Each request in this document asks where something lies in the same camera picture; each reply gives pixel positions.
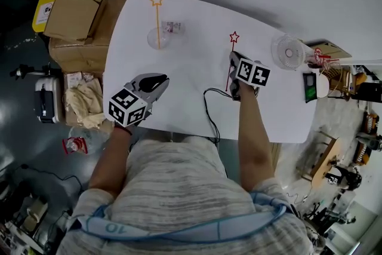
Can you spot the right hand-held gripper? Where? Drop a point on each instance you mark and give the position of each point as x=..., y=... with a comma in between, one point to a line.
x=253, y=73

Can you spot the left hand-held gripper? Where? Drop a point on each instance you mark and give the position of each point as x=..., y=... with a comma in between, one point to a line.
x=126, y=107

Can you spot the red star wand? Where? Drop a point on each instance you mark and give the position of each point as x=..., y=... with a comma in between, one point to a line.
x=228, y=80

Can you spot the clear plastic cup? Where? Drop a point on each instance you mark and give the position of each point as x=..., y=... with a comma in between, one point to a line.
x=153, y=38

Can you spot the orange star wand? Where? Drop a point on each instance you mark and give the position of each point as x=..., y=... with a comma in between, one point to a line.
x=157, y=27

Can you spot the person's left forearm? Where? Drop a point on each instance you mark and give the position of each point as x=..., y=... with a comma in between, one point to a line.
x=107, y=164

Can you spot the person's right forearm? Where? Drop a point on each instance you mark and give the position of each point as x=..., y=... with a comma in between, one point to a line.
x=255, y=140

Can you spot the red patterned drink cup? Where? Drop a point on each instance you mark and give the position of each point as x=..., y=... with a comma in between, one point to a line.
x=317, y=55

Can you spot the dark drink cup red straw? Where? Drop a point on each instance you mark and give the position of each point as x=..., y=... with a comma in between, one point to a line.
x=326, y=62

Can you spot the small white desk fan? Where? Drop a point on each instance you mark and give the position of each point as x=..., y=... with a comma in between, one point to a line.
x=288, y=52

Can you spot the large cardboard box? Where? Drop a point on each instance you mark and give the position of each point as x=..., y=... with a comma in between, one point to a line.
x=89, y=53

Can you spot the beige cloth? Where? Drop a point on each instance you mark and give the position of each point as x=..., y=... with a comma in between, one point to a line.
x=85, y=104

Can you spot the black device green screen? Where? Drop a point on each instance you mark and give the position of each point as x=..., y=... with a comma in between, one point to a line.
x=309, y=88

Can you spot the long cardboard box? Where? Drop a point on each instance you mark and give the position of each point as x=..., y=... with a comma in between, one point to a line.
x=73, y=76

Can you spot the thin cardboard box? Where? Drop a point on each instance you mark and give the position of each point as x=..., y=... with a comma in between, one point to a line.
x=331, y=50

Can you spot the wooden slatted bench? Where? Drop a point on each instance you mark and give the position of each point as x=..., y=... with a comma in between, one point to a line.
x=276, y=156

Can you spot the person's grey striped shirt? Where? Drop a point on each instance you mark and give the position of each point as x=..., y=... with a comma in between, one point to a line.
x=179, y=188

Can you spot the silver hard case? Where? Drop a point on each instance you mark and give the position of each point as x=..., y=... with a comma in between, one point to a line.
x=47, y=98

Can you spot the flat cardboard box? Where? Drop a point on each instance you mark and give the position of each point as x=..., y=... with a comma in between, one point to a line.
x=71, y=15

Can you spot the black tripod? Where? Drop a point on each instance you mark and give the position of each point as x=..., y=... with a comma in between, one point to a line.
x=27, y=71

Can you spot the yellow bin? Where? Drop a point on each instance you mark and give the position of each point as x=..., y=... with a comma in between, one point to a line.
x=43, y=9

